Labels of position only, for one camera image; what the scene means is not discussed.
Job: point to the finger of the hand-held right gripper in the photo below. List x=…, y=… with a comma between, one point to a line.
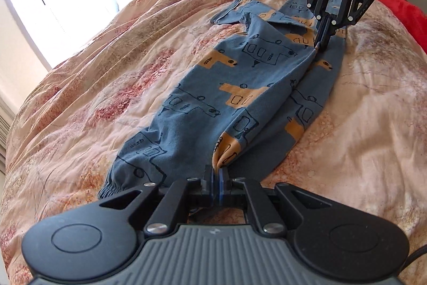
x=330, y=31
x=321, y=34

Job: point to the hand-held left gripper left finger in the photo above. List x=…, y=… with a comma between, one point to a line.
x=209, y=186

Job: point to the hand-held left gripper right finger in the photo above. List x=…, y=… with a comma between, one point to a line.
x=223, y=190

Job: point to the blue printed pants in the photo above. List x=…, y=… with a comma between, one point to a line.
x=200, y=111

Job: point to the red cloth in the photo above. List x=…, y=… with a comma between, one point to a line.
x=407, y=11

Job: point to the pink floral blanket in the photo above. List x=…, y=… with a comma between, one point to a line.
x=100, y=78

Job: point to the bright window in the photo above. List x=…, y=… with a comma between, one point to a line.
x=60, y=4

